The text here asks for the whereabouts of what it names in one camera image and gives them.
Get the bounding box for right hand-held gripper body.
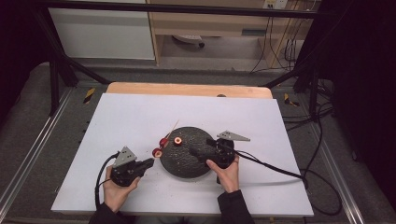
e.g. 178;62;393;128
205;130;251;170

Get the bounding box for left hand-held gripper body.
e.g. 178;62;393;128
110;146;145;188

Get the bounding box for round black plate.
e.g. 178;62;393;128
159;126;219;179

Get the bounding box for thin bamboo skewer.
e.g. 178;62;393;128
152;119;180;161

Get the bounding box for person's left hand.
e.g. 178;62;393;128
102;166;142;214

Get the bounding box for person's right hand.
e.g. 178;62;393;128
205;155;241;195

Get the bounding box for white board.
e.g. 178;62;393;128
50;92;315;217

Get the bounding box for wooden table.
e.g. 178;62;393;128
106;81;274;100

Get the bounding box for person's legs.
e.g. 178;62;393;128
134;215;225;224

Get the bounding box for white chair base with caster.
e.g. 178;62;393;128
172;34;206;49

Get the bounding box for black metal stand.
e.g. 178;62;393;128
32;7;112;117
263;18;323;120

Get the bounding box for light wooden desk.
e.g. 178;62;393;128
146;0;314;69

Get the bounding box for white cabinet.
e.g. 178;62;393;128
47;0;156;61

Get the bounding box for dark curtain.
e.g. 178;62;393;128
0;0;55;125
311;0;396;213

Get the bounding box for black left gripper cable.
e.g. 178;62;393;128
94;151;121;210

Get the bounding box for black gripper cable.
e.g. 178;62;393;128
94;151;121;210
233;150;344;217

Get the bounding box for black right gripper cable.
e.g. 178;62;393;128
233;150;344;217

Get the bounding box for aluminium rail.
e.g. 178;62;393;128
306;120;366;224
0;88;75;213

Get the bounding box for black floor cables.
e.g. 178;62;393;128
281;77;335;133

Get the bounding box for hanging black cables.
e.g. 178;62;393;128
249;13;304;75

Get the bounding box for black metal frame bar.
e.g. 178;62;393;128
32;0;323;20

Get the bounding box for white wall socket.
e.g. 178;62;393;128
262;0;290;10

